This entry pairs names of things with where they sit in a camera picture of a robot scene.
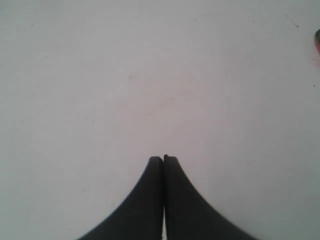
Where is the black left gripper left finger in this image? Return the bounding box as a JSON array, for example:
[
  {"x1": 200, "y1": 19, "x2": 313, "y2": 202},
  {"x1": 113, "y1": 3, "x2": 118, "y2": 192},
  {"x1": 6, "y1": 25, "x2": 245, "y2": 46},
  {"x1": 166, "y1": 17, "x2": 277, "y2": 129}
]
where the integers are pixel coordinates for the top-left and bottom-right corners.
[{"x1": 80, "y1": 156, "x2": 164, "y2": 240}]

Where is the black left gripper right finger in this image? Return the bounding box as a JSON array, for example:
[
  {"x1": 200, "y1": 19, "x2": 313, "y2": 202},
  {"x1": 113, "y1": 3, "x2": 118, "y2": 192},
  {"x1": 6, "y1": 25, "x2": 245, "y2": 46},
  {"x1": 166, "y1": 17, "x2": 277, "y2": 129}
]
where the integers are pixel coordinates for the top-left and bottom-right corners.
[{"x1": 163, "y1": 155, "x2": 255, "y2": 240}]

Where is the gold tin lid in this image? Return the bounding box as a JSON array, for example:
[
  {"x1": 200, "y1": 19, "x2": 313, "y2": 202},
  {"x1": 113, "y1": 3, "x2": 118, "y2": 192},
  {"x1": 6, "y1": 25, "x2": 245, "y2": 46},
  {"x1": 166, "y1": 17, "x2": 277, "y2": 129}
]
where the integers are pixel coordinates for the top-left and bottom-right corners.
[{"x1": 314, "y1": 29, "x2": 320, "y2": 54}]

